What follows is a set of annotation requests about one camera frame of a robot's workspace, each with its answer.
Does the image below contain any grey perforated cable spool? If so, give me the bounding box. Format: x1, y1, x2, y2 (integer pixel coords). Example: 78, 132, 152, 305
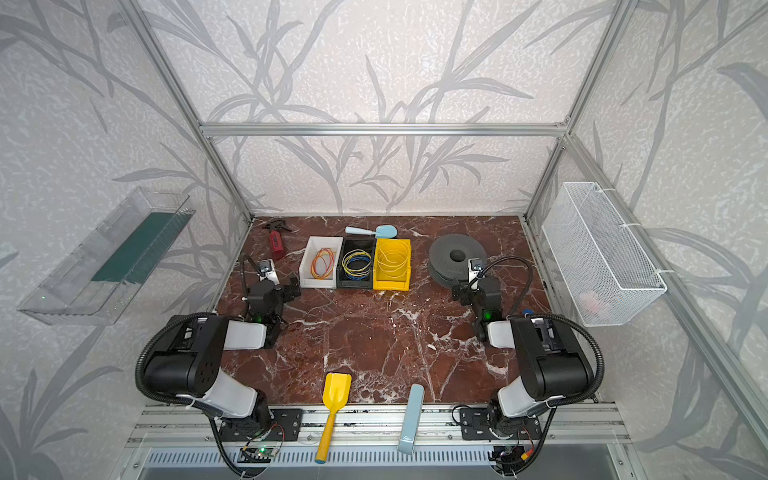
428, 233, 487, 288

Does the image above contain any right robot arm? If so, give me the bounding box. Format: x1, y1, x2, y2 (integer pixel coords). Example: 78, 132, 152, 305
452, 256, 605, 428

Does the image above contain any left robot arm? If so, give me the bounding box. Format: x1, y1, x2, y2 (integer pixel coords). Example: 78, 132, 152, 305
134, 255, 301, 429

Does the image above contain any white storage bin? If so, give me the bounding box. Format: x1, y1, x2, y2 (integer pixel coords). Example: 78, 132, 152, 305
299, 236, 343, 289

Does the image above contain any red black hand tool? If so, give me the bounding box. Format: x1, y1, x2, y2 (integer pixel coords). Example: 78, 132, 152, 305
261, 219, 291, 261

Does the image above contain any black storage bin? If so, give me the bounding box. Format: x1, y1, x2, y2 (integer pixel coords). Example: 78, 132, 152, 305
336, 237, 376, 290

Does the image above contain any yellow storage bin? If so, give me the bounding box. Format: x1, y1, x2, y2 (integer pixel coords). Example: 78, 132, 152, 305
373, 239, 412, 292

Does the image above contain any pink object in basket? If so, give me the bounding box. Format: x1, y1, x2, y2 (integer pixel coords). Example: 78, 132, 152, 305
579, 290, 610, 317

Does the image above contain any yellow plastic scoop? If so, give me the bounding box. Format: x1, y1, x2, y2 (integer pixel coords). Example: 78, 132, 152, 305
315, 372, 352, 464

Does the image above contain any light blue grey bar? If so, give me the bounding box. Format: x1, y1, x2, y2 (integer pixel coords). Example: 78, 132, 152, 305
397, 384, 425, 455

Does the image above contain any green circuit board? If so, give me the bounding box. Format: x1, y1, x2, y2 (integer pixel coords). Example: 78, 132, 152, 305
237, 446, 280, 465

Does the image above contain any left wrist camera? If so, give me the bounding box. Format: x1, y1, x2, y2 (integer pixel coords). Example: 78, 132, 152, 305
256, 259, 279, 285

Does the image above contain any orange and red cable coil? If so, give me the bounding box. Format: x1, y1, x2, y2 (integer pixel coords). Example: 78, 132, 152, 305
310, 246, 336, 281

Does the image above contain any yellow and blue cable coil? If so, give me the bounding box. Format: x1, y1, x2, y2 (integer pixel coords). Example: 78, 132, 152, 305
341, 248, 374, 282

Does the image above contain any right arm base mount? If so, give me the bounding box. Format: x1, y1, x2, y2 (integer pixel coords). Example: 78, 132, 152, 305
453, 405, 542, 441

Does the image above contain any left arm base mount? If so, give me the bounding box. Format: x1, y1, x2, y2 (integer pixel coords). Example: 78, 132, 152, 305
218, 408, 303, 443

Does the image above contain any white wire mesh basket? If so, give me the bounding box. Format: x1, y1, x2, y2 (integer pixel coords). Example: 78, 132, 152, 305
542, 182, 667, 327

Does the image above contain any clear plastic wall tray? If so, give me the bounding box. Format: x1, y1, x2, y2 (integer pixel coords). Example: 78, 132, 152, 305
18, 187, 196, 326

